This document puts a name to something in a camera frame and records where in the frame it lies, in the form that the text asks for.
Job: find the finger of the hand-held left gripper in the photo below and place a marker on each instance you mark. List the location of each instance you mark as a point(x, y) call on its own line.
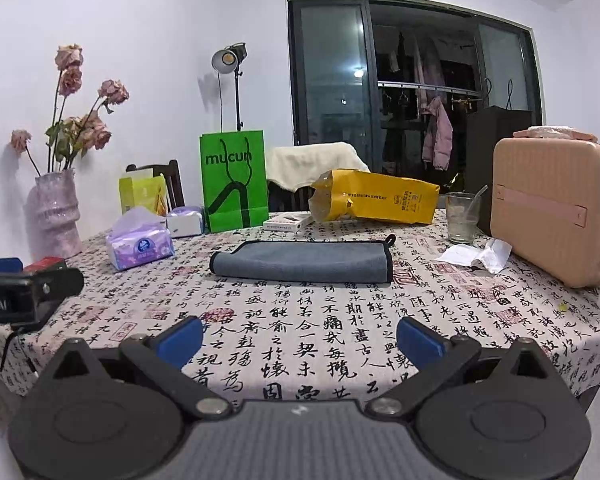
point(60, 286)

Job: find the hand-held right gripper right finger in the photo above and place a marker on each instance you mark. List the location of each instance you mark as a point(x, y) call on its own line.
point(419, 341)

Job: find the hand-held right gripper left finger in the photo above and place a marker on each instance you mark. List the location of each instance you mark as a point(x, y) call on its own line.
point(182, 341)

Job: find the grey towel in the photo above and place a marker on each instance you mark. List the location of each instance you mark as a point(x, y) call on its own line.
point(300, 260)

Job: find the red box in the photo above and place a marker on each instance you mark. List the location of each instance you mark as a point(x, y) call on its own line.
point(42, 264)

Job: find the dark blue box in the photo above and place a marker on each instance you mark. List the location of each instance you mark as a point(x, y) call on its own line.
point(0, 265)

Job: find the pink ribbed vase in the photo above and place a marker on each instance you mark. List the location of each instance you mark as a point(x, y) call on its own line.
point(55, 215)

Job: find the purple tissue pack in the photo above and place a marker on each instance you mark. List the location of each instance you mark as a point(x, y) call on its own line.
point(140, 247)

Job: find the crumpled white tissue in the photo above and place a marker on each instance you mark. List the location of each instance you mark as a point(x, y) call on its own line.
point(480, 256)

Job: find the small white tissue pack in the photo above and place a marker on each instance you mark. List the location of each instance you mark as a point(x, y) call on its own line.
point(186, 222)

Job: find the yellow-green carton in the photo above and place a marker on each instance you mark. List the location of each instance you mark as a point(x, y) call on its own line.
point(140, 192)

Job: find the clear drinking glass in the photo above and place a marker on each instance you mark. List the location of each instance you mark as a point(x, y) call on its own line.
point(461, 222)

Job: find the yellow paper bag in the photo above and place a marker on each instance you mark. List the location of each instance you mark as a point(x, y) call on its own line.
point(380, 200)

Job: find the clear straw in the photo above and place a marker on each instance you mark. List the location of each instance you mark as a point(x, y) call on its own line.
point(477, 197)

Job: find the dark wooden chair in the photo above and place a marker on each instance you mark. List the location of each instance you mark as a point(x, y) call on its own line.
point(174, 180)

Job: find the flat white box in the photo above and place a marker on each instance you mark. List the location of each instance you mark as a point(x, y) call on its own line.
point(287, 222)

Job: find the dried pink roses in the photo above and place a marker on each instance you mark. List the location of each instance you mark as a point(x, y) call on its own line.
point(82, 127)

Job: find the green paper bag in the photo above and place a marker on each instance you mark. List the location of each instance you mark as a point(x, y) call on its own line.
point(230, 180)

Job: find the pink hard case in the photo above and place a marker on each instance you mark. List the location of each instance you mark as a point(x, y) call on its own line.
point(555, 200)

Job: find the black paper bag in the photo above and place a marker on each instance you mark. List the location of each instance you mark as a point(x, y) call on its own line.
point(490, 150)

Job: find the pink jacket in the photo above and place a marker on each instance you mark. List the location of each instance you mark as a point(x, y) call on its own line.
point(439, 135)

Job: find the cream cloth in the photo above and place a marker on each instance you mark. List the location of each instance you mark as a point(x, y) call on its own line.
point(310, 162)

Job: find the pink pouch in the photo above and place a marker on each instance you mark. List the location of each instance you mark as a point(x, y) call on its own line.
point(555, 132)

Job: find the black framed sliding window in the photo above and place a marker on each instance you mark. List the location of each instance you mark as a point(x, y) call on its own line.
point(330, 85)

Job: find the studio lamp on stand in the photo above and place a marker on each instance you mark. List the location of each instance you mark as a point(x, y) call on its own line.
point(230, 57)

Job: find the metal clothes rail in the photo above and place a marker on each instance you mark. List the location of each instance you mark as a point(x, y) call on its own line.
point(430, 87)

